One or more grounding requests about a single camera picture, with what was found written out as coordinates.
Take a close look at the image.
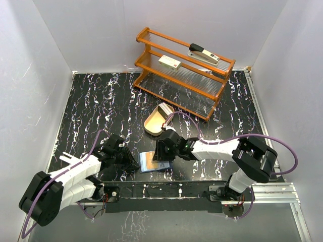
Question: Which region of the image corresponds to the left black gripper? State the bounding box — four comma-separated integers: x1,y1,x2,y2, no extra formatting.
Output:
113,145,140,171

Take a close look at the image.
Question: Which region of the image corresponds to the orange credit card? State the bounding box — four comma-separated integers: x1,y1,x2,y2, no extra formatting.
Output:
146,160,161,170

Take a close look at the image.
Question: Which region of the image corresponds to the blue card holder wallet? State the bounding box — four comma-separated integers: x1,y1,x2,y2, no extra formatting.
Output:
139,151,171,173

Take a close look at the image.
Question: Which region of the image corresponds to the stack of credit cards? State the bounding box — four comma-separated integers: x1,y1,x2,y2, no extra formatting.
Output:
157,103,174,118

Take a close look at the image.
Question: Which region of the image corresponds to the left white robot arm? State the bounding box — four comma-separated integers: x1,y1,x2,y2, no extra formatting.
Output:
19,135,140,226

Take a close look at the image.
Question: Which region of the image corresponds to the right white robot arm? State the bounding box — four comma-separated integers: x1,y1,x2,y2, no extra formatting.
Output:
152,129,278,200

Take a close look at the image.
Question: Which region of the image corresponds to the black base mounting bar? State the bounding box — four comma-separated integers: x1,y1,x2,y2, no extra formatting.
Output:
104,181,254,213

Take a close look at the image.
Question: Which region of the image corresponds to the orange wooden three-tier rack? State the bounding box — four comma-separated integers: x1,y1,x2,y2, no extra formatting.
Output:
134,27,236,121

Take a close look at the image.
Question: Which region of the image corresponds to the white staples box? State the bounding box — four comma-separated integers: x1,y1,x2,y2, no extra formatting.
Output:
158,55,182,72

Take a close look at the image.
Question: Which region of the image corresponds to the black and beige stapler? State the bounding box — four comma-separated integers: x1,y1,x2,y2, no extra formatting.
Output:
188,43,220,66

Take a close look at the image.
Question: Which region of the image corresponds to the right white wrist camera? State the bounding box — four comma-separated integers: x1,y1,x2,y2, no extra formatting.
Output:
161,123,176,132

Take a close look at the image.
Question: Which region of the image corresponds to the aluminium frame rail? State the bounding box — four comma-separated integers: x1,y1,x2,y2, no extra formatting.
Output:
243,67,311,242

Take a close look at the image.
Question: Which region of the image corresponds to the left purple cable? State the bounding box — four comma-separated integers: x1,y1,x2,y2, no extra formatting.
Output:
21,130,112,239

